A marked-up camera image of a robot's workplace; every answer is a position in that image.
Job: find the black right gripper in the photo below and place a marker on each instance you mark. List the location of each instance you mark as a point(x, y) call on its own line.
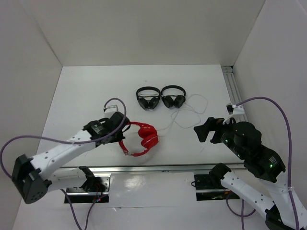
point(212, 123)

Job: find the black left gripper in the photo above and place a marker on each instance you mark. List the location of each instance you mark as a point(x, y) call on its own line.
point(120, 137)

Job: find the red over-ear headphones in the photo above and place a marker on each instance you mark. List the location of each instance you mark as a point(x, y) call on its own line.
point(149, 138)

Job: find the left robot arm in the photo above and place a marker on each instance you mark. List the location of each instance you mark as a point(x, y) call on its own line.
point(36, 176)

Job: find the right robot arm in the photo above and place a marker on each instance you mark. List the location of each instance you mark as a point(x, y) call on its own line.
point(282, 210)

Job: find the right black headphones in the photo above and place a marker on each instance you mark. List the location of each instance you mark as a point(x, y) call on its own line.
point(175, 100)

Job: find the black headphones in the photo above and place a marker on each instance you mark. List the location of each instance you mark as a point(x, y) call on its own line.
point(175, 100)
point(151, 101)

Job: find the left black headphones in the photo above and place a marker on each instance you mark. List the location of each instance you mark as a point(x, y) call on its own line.
point(151, 101)

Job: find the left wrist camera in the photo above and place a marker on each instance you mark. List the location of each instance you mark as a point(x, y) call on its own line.
point(110, 110)

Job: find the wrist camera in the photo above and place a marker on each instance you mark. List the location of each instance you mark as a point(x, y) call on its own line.
point(110, 110)
point(234, 111)

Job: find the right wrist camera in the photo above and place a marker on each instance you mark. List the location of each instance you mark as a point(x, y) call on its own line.
point(234, 111)

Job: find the front aluminium rail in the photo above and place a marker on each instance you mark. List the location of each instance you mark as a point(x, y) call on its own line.
point(196, 168)

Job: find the aluminium rail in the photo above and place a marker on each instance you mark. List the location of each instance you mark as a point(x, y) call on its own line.
point(232, 88)
point(196, 168)

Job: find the right side aluminium rail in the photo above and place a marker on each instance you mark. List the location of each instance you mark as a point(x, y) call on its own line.
point(232, 88)

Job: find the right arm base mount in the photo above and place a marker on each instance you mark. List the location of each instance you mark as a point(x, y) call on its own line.
point(207, 191)

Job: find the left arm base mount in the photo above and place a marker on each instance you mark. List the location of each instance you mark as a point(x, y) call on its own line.
point(95, 188)

